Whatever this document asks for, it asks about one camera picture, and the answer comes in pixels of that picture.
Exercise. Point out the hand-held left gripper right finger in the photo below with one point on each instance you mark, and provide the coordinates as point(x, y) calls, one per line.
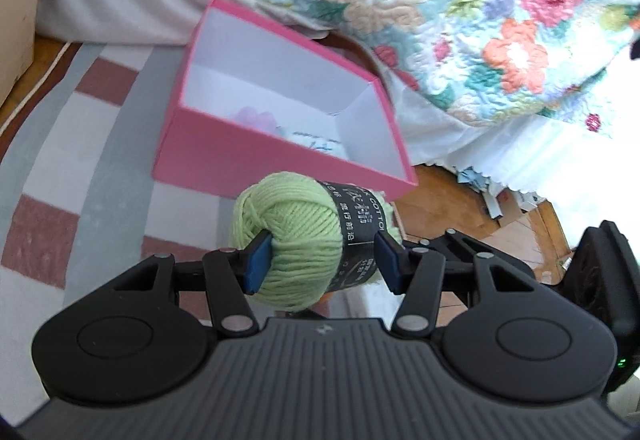
point(389, 265)

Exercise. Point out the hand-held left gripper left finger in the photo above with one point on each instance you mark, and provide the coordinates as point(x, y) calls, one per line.
point(257, 265)

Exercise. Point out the green yarn ball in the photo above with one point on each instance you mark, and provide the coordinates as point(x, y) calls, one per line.
point(295, 220)

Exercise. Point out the pink cardboard box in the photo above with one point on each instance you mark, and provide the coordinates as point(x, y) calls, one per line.
point(225, 155)

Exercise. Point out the blue white wet wipes pack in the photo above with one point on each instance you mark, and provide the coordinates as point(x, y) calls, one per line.
point(315, 143)

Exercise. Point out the purple plush toy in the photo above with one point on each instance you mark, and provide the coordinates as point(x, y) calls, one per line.
point(255, 118)

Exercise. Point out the checkered rug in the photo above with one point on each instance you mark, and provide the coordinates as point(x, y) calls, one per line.
point(75, 160)

